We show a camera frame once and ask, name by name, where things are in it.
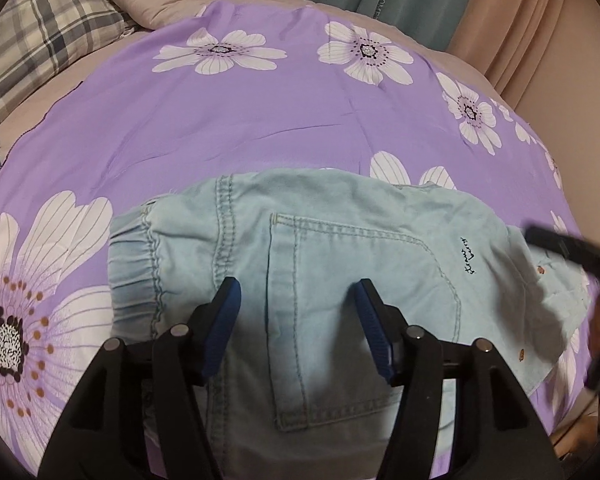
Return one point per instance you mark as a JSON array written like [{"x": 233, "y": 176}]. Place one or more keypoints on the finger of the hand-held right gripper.
[{"x": 565, "y": 250}]

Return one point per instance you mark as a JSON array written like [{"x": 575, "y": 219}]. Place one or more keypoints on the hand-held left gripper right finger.
[{"x": 369, "y": 320}]

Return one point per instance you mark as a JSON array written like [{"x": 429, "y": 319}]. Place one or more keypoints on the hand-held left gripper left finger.
[{"x": 226, "y": 310}]

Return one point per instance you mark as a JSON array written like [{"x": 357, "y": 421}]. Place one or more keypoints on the light blue denim pants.
[{"x": 330, "y": 240}]

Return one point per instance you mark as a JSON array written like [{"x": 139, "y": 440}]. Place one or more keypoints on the purple floral bed sheet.
[{"x": 230, "y": 110}]

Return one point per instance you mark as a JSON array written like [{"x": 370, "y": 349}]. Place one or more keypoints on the pink curtain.
[{"x": 530, "y": 35}]

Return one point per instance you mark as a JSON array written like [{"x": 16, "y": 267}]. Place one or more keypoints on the grey plaid pillow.
[{"x": 45, "y": 30}]

